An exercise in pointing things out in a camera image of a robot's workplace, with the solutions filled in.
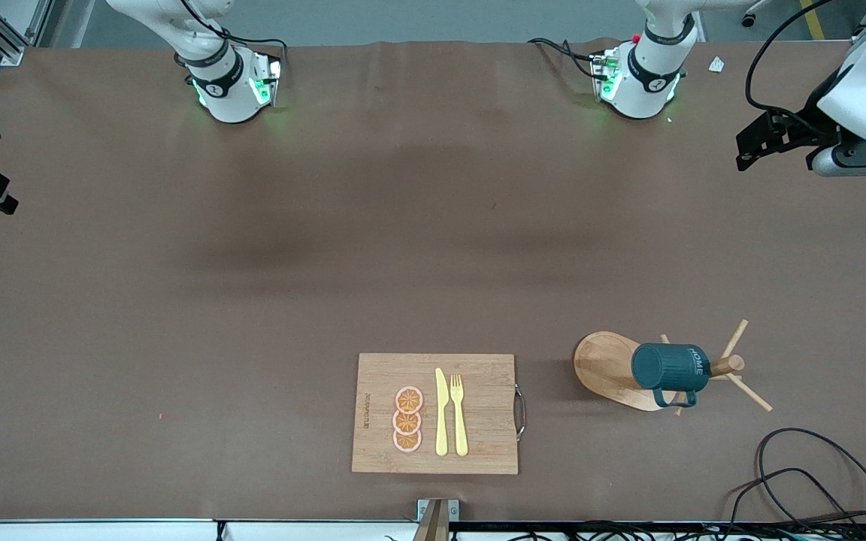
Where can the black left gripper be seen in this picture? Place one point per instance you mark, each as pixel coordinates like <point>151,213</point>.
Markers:
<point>799,128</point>

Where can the dark green ribbed mug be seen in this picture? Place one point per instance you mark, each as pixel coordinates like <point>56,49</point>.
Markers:
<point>666,367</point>

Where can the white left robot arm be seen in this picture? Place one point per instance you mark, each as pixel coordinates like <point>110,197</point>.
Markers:
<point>651,83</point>

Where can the white paper scrap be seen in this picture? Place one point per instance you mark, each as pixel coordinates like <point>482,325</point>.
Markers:
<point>716,64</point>

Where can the brown table cover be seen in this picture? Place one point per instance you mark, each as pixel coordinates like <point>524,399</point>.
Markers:
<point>177,300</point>

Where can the wooden mug tree stand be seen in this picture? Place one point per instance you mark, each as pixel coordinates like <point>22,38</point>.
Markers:
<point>606,368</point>

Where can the yellow plastic fork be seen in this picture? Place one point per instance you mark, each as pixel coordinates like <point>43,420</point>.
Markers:
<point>461,432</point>

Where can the bamboo cutting board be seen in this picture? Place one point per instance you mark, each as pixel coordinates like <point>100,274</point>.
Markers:
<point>478,451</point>

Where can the yellow plastic knife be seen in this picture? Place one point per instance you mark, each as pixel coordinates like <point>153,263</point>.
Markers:
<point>441,421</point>

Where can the orange slice toy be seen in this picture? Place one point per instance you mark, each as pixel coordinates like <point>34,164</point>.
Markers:
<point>409,399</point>

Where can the metal bracket with wooden bar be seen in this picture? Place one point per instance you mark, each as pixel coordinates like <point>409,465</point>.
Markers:
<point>437,518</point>

